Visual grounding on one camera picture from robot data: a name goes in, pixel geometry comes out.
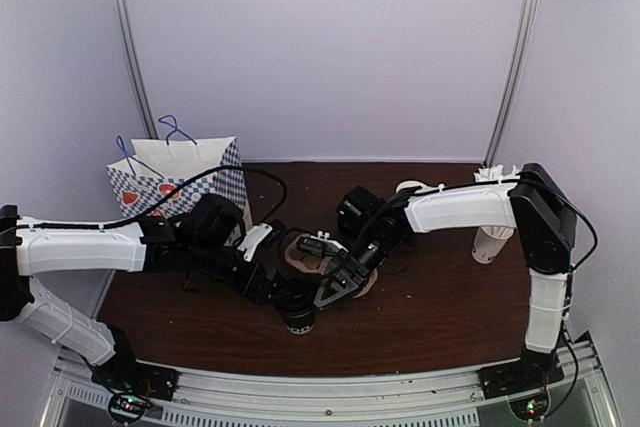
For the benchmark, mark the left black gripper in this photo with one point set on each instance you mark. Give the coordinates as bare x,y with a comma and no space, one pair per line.
259,294

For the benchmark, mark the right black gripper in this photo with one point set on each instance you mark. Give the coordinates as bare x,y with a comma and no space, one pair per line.
343,269

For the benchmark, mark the single black paper coffee cup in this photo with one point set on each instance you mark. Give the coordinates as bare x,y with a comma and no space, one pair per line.
299,322

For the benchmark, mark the stack of paper coffee cups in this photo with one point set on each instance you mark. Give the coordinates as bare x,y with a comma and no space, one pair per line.
412,186

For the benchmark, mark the black plastic cup lid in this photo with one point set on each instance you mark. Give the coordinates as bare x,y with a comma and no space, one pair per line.
295,299

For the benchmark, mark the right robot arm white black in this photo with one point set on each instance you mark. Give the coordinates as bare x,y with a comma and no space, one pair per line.
527,201

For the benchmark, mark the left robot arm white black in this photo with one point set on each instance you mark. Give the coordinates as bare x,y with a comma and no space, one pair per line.
197,239

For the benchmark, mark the brown cardboard cup carrier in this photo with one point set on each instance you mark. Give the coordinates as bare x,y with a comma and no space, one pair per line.
311,267

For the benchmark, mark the white cup holding straws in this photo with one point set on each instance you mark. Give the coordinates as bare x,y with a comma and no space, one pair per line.
489,241

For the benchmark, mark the bundle of wrapped white straws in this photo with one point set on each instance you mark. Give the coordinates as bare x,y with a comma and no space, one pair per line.
496,173

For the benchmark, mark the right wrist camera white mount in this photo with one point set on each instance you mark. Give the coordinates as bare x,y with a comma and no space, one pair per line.
319,245

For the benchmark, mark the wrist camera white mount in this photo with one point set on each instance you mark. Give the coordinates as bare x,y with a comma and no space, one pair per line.
319,245
262,235

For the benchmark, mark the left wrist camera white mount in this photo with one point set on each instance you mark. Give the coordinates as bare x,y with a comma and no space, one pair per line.
262,235

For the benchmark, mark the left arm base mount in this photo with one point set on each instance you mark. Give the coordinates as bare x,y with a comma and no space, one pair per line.
143,380

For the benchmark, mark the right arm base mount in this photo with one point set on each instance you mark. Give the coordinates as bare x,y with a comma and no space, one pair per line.
512,378

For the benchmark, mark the aluminium front rail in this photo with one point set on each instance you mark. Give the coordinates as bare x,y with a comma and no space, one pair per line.
452,397

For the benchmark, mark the left aluminium frame post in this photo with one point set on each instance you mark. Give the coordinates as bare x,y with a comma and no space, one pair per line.
134,68

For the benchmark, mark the aluminium frame post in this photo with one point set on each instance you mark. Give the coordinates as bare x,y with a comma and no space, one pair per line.
522,37
134,68

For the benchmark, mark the right aluminium frame post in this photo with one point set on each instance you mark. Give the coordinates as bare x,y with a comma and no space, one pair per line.
522,37

